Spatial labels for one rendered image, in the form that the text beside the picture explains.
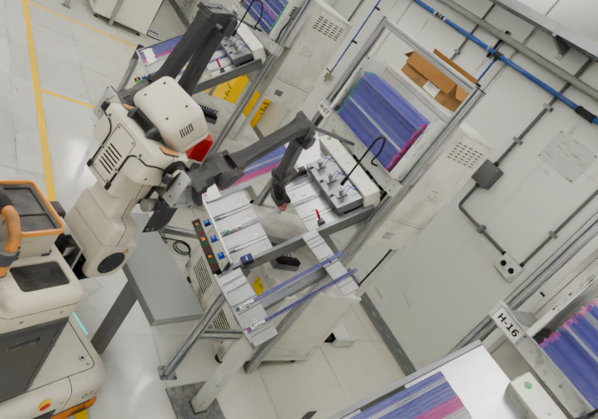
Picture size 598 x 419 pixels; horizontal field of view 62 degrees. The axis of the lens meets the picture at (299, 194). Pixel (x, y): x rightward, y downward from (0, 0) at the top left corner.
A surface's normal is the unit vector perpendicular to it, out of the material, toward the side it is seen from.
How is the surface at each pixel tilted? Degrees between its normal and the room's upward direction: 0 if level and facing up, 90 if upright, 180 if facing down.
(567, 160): 90
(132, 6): 90
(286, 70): 90
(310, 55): 90
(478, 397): 45
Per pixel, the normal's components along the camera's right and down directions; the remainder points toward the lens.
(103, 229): -0.45, -0.07
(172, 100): -0.02, -0.47
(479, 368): -0.12, -0.68
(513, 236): -0.73, -0.21
